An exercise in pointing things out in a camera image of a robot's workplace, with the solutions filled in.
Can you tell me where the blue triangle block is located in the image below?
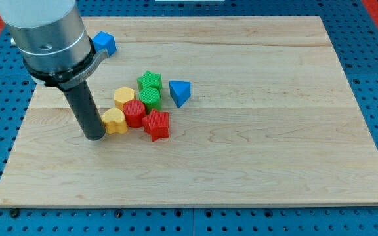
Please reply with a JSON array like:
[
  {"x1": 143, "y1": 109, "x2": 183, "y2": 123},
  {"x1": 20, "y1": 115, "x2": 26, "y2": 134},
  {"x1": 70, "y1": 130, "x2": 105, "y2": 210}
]
[{"x1": 169, "y1": 81, "x2": 191, "y2": 108}]

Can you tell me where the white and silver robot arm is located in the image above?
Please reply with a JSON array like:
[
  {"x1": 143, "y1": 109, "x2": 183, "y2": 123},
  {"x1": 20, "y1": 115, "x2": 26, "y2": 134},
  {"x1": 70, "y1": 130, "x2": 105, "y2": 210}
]
[{"x1": 0, "y1": 0, "x2": 109, "y2": 91}]

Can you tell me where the red star block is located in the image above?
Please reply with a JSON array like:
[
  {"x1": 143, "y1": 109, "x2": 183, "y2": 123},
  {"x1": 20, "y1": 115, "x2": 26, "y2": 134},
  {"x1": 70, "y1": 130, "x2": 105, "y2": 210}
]
[{"x1": 142, "y1": 109, "x2": 169, "y2": 142}]

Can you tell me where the green star block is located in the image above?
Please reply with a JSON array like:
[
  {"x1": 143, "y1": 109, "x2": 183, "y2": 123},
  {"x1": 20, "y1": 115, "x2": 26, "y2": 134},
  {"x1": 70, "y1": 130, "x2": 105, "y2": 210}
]
[{"x1": 136, "y1": 71, "x2": 163, "y2": 91}]

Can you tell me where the green cylinder block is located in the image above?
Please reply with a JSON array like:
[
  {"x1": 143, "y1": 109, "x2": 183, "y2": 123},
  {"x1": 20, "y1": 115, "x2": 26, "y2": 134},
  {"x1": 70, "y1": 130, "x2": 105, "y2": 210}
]
[{"x1": 139, "y1": 87, "x2": 162, "y2": 114}]

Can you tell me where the red cylinder block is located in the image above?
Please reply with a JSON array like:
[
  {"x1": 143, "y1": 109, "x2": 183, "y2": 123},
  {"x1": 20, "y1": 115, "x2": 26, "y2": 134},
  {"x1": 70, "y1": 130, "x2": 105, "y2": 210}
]
[{"x1": 123, "y1": 100, "x2": 146, "y2": 128}]

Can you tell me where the yellow hexagon block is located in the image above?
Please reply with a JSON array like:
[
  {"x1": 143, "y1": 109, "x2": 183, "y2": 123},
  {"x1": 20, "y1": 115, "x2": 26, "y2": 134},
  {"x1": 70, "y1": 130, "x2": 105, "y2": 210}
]
[{"x1": 114, "y1": 87, "x2": 136, "y2": 110}]

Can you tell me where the yellow heart block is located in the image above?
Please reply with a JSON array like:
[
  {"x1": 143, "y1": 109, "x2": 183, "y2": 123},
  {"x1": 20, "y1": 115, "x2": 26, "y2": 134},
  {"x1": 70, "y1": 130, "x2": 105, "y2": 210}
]
[{"x1": 102, "y1": 108, "x2": 128, "y2": 134}]

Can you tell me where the light wooden board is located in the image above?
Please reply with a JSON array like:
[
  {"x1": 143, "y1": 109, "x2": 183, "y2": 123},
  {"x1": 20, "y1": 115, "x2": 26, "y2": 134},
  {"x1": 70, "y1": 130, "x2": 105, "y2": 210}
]
[{"x1": 0, "y1": 16, "x2": 378, "y2": 208}]

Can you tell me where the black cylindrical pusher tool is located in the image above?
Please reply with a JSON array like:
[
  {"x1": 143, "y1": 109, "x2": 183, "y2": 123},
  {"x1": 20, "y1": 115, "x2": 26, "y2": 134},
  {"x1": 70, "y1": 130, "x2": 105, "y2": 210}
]
[{"x1": 63, "y1": 81, "x2": 106, "y2": 141}]

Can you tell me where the blue cube block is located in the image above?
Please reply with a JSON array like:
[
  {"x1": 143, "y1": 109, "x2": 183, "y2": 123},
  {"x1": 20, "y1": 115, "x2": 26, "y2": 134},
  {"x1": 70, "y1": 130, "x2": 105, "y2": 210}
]
[{"x1": 92, "y1": 31, "x2": 117, "y2": 57}]

